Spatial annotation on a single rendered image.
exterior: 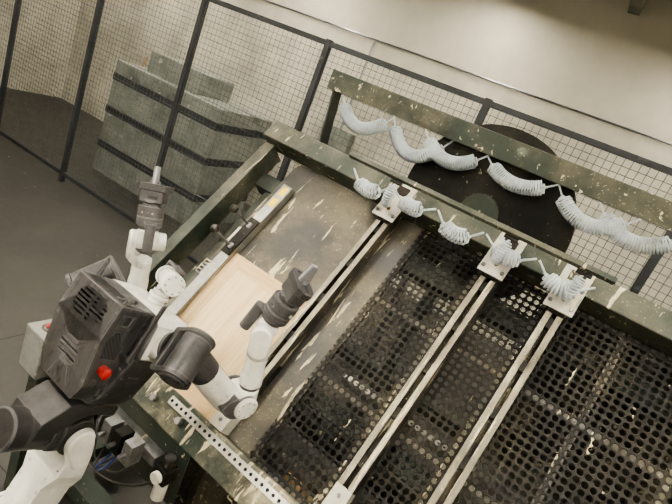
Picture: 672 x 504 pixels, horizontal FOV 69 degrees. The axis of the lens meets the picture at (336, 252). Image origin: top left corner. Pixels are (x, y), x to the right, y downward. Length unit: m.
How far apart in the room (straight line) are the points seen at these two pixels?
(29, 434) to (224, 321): 0.80
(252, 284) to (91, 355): 0.83
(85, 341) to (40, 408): 0.23
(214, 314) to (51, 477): 0.77
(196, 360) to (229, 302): 0.68
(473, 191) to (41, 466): 1.92
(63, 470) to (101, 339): 0.46
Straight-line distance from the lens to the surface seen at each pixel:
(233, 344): 1.96
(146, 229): 1.77
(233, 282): 2.08
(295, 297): 1.38
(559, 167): 2.24
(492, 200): 2.30
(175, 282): 1.50
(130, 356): 1.43
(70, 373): 1.49
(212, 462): 1.84
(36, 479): 1.77
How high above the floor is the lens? 2.10
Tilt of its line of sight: 17 degrees down
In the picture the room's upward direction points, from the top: 23 degrees clockwise
